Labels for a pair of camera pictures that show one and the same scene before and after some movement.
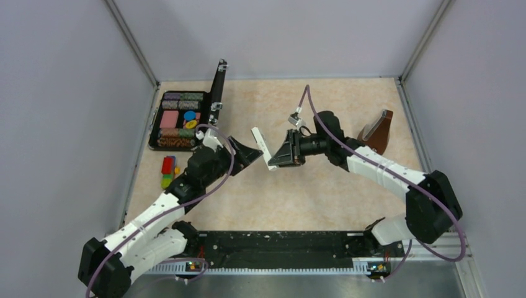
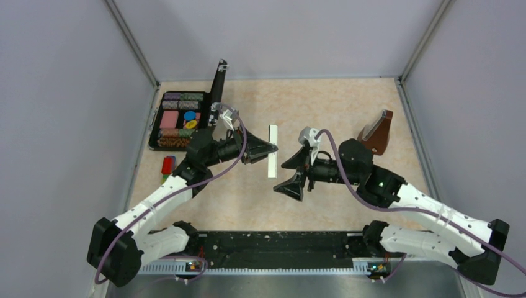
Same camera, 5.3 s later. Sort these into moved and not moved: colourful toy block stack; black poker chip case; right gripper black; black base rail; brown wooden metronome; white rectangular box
Moved: right gripper black; white rectangular box
Not moved: black base rail; black poker chip case; brown wooden metronome; colourful toy block stack
